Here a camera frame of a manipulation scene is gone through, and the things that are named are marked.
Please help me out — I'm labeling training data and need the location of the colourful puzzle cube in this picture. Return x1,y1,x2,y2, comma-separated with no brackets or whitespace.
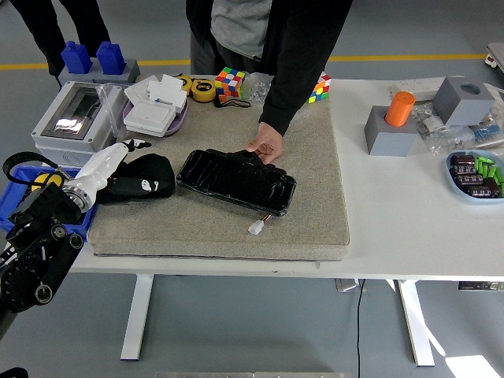
306,72,332,106
214,65,246,102

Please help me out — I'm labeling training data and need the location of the white table leg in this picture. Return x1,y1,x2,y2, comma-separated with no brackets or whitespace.
120,274,154,361
395,279,436,367

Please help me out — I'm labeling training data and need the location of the clear bag of metal parts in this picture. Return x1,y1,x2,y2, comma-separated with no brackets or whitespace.
411,100,476,157

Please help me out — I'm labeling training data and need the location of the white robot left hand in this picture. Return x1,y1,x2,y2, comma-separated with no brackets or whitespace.
64,138,159,197

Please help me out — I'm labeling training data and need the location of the bag of blue resistors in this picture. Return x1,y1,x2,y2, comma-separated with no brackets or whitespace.
470,113,504,149

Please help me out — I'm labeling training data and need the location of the black floor cable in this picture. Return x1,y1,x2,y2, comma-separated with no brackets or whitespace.
355,279,363,378

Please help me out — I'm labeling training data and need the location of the blue bottle-shaped block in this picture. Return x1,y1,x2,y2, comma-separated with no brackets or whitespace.
95,40,127,76
61,40,94,75

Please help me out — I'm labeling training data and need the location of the clear bag of screws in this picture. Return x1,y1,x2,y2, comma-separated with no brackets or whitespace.
239,72,275,104

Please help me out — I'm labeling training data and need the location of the person's left hand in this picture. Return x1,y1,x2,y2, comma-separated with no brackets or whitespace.
246,121,284,165

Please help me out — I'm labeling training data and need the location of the grey electrical enclosure box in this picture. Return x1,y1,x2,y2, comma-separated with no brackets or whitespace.
31,80,131,169

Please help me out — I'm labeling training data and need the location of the purple tray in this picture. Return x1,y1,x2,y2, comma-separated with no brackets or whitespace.
122,96,190,138

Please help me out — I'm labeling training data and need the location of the white connector with wires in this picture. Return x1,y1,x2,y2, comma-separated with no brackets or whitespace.
247,214,272,236

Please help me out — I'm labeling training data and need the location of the orange cylinder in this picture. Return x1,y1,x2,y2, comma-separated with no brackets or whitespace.
384,91,417,128

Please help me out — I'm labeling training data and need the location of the person in dark trousers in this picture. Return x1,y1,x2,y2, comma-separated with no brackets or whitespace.
9,0,112,90

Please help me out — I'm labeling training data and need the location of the white plate with blue mark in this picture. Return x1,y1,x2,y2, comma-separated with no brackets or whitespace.
147,74,188,108

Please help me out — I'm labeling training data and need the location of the clear empty plastic bag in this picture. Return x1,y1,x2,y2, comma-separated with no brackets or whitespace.
95,82,133,139

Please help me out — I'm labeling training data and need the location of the light blue tray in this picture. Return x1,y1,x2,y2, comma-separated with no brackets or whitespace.
444,148,504,205

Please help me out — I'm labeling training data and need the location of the grey block with round hole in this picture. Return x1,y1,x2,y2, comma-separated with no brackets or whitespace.
432,76,496,127

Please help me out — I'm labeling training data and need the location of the black glossy panel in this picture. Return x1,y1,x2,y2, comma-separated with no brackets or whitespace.
176,148,297,218

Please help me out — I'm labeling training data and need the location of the black table control box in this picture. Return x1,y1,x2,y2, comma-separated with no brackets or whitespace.
458,281,504,292

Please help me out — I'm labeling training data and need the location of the yellow tape measure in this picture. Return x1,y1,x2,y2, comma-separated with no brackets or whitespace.
172,74,194,95
191,77,217,103

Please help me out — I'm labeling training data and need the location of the blue plastic bin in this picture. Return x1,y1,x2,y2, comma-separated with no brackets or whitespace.
0,164,99,239

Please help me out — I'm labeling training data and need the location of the grey block holding cylinder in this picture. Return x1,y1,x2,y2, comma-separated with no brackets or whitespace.
364,105,421,158

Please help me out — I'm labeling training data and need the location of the grey under-table bracket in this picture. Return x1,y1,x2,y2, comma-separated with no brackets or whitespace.
334,278,367,293

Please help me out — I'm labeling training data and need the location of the black strap loop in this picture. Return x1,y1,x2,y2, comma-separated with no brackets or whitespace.
213,96,252,109

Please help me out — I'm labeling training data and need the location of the grey-brown mat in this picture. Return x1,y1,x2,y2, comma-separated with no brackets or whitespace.
87,76,351,261

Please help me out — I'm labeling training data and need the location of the white plain plate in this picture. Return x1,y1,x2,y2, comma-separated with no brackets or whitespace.
124,80,153,104

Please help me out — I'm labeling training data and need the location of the grey two-slot base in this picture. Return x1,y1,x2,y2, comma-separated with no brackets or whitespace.
57,57,142,84

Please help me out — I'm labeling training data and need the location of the yellow lemon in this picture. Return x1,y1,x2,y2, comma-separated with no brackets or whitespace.
31,172,64,193

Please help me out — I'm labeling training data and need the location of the black rag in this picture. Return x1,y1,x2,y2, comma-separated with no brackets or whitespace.
96,153,176,205

